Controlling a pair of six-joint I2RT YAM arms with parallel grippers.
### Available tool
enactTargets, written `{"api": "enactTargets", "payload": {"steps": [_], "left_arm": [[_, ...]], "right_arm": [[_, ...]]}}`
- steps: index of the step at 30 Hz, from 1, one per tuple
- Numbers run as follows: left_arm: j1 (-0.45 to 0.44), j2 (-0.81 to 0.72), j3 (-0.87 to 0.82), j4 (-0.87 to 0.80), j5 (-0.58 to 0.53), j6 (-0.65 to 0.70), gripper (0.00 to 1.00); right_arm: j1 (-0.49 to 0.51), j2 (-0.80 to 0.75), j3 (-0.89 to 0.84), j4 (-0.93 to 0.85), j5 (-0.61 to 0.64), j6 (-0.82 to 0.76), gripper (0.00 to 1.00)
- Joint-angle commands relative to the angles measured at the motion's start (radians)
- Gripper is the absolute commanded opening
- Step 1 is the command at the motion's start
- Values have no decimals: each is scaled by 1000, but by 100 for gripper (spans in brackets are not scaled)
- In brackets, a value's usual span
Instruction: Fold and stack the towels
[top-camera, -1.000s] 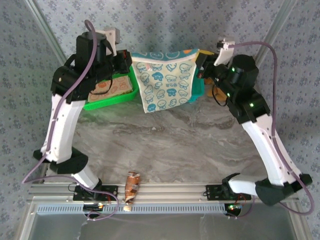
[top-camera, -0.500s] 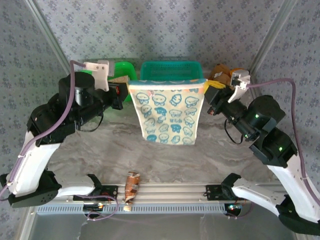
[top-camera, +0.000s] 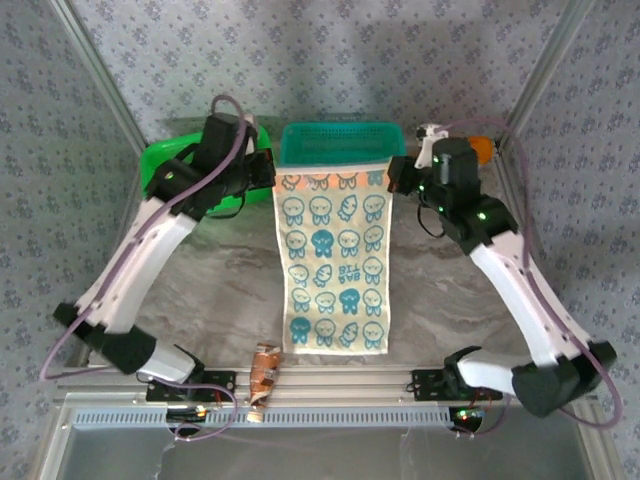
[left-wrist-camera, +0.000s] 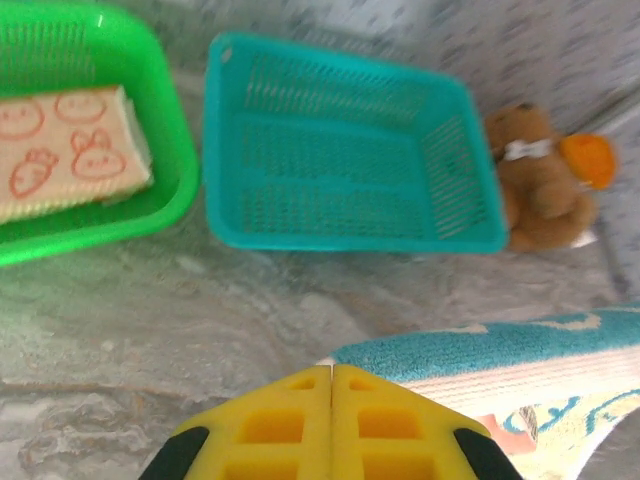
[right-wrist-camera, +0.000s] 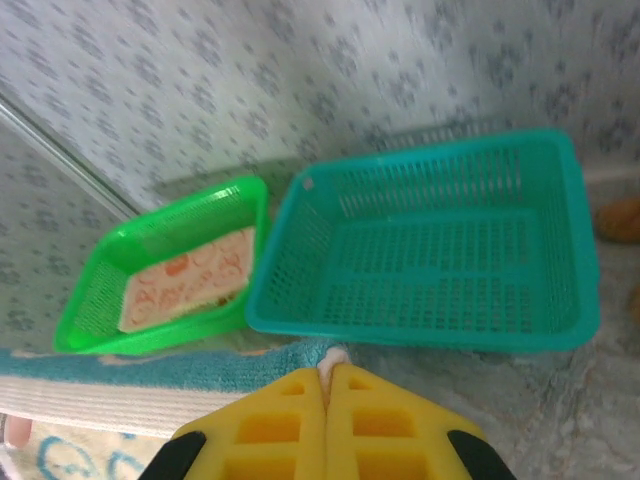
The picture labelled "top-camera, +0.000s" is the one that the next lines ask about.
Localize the cream towel blue rabbit print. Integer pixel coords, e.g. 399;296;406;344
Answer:
271;162;395;357

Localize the teal plastic mesh basket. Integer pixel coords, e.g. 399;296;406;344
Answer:
278;121;407;176

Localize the green plastic mesh basket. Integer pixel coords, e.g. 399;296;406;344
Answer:
139;124;277;220

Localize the brown snack wrapper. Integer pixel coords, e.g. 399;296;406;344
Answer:
247;342;282;425

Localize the grey metal panel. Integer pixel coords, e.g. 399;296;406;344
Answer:
39;424;601;480

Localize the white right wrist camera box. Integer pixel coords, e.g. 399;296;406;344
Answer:
414;123;448;169

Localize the aluminium table side rail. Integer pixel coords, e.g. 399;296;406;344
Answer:
494;144;587;369
64;144;147;369

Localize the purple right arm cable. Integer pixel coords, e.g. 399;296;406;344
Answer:
438;117;624;441

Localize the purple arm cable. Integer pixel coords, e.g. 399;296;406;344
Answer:
438;117;624;441
39;94;250;444

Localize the aluminium frame post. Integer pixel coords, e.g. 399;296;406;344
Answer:
498;0;597;147
49;0;150;147

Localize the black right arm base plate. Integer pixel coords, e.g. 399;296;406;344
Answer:
411;368;504;404

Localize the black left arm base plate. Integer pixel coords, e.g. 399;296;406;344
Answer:
145;368;237;404

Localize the aluminium frame rail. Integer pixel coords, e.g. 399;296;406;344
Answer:
54;364;599;407

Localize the grey slotted cable duct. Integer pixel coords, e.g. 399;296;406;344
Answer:
72;407;457;430

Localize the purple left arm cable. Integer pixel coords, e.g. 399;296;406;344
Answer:
39;94;250;444

